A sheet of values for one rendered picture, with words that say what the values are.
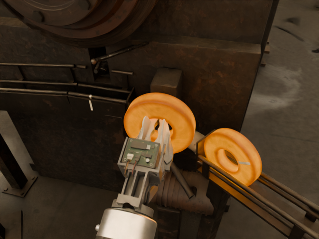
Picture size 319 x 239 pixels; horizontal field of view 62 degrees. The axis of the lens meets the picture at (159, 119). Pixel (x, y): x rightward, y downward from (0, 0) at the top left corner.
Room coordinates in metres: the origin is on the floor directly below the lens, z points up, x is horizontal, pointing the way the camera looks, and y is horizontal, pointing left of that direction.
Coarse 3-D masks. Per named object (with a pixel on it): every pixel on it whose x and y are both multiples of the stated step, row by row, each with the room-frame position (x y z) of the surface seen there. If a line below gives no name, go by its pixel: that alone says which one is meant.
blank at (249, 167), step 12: (216, 132) 0.45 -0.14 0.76; (228, 132) 0.44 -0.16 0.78; (204, 144) 0.47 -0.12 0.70; (216, 144) 0.44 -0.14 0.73; (228, 144) 0.41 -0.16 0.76; (240, 144) 0.40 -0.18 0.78; (252, 144) 0.40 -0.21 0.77; (216, 156) 0.43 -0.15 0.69; (240, 156) 0.39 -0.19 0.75; (252, 156) 0.38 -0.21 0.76; (228, 168) 0.41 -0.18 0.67; (240, 168) 0.38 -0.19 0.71; (252, 168) 0.36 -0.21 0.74; (240, 180) 0.37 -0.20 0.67; (252, 180) 0.35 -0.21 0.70
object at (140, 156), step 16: (128, 144) 0.31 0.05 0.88; (144, 144) 0.30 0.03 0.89; (128, 160) 0.28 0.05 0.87; (144, 160) 0.28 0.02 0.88; (160, 160) 0.27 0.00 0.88; (128, 176) 0.26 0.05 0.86; (144, 176) 0.25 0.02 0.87; (160, 176) 0.27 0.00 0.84; (128, 192) 0.24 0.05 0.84; (144, 192) 0.23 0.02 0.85; (144, 208) 0.21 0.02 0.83
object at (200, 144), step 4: (212, 132) 0.49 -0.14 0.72; (200, 140) 0.46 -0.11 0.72; (204, 140) 0.47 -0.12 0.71; (196, 144) 0.46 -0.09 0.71; (200, 144) 0.46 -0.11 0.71; (196, 148) 0.46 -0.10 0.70; (200, 148) 0.46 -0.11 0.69; (196, 152) 0.45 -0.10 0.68; (200, 152) 0.46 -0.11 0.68; (204, 152) 0.47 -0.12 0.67; (196, 156) 0.45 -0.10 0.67; (204, 156) 0.47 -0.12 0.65; (196, 160) 0.45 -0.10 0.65; (196, 164) 0.45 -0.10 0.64; (196, 168) 0.45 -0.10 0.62
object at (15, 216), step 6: (6, 216) 0.62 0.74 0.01; (12, 216) 0.62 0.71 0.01; (18, 216) 0.62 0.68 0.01; (0, 222) 0.59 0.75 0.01; (6, 222) 0.59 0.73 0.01; (12, 222) 0.59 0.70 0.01; (18, 222) 0.59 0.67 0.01; (0, 228) 0.54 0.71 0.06; (6, 228) 0.56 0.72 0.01; (12, 228) 0.56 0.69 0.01; (18, 228) 0.56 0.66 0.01; (0, 234) 0.51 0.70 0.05; (6, 234) 0.53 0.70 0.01; (12, 234) 0.53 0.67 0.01; (18, 234) 0.53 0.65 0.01
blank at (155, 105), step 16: (144, 96) 0.42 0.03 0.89; (160, 96) 0.41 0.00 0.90; (128, 112) 0.41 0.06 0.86; (144, 112) 0.40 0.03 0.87; (160, 112) 0.39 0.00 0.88; (176, 112) 0.39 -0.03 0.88; (128, 128) 0.41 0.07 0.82; (176, 128) 0.39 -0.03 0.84; (192, 128) 0.38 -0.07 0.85; (176, 144) 0.39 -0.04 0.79
